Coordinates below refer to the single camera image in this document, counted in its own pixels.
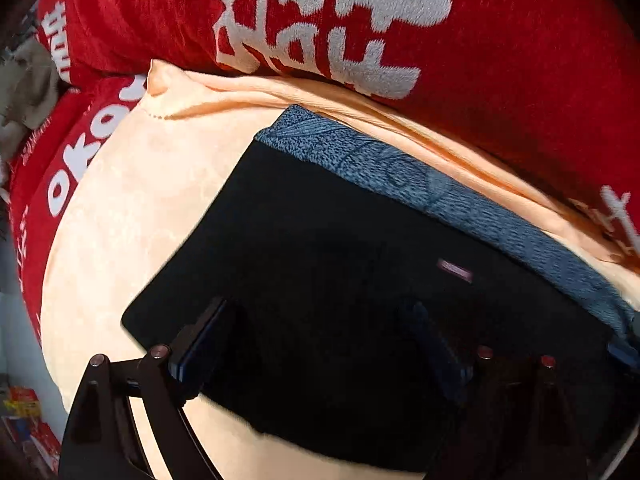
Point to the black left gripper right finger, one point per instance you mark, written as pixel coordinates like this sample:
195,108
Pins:
509,394

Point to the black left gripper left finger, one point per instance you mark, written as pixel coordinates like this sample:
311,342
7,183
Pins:
101,439

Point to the black shorts with grey waistband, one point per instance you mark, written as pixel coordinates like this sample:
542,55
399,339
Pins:
322,241

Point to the colourful boxes on floor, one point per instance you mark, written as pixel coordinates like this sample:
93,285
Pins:
26,435

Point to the red blanket with white lettering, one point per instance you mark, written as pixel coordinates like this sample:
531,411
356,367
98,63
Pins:
550,87

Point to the beige garment on shelf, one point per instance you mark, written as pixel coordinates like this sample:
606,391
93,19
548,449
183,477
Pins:
29,91

